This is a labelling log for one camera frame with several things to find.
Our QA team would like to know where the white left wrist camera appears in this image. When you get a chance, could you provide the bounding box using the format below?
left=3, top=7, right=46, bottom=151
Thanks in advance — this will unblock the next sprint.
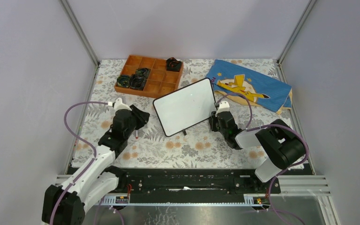
left=107, top=97, right=132, bottom=111

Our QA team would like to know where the white whiteboard black frame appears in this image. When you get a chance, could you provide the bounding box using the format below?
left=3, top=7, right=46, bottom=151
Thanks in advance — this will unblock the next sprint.
left=153, top=78, right=216, bottom=137

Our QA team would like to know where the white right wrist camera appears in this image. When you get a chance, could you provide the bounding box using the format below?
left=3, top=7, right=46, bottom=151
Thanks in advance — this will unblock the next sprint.
left=215, top=101, right=230, bottom=117

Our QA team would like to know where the aluminium frame post right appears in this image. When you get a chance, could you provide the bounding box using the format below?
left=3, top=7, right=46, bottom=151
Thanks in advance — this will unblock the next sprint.
left=277, top=0, right=318, bottom=65

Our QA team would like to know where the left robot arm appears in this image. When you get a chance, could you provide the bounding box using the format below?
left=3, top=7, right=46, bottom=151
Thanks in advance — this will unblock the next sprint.
left=42, top=102, right=150, bottom=225

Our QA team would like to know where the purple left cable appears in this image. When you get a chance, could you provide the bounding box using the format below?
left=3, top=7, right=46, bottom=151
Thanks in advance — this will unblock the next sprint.
left=49, top=101, right=110, bottom=225

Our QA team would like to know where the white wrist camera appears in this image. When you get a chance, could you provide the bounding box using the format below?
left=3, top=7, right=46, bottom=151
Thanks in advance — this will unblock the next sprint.
left=215, top=101, right=230, bottom=117
left=107, top=97, right=132, bottom=111

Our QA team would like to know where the aluminium frame post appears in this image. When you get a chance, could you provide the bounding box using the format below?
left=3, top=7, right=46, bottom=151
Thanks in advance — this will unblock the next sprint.
left=59, top=0, right=99, bottom=67
left=277, top=0, right=318, bottom=65

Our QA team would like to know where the wooden compartment tray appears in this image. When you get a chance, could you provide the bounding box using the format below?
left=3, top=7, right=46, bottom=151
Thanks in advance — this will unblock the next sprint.
left=114, top=55, right=184, bottom=98

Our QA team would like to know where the blue pikachu cloth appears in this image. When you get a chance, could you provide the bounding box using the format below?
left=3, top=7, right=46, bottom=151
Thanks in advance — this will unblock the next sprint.
left=206, top=60, right=293, bottom=113

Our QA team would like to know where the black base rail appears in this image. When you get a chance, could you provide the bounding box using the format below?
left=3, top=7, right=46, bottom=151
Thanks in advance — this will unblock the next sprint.
left=68, top=166, right=311, bottom=206

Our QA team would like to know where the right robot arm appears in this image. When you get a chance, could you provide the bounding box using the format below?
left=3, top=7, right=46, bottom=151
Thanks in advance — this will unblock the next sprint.
left=209, top=111, right=308, bottom=193

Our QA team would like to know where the aluminium frame post left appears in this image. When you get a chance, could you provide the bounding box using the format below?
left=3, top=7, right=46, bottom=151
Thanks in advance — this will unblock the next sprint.
left=59, top=0, right=99, bottom=67

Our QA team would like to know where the black cable coil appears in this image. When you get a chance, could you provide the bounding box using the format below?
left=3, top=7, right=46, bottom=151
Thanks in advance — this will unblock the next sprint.
left=135, top=67, right=151, bottom=80
left=166, top=57, right=182, bottom=73
left=116, top=75, right=132, bottom=89
left=129, top=75, right=146, bottom=91

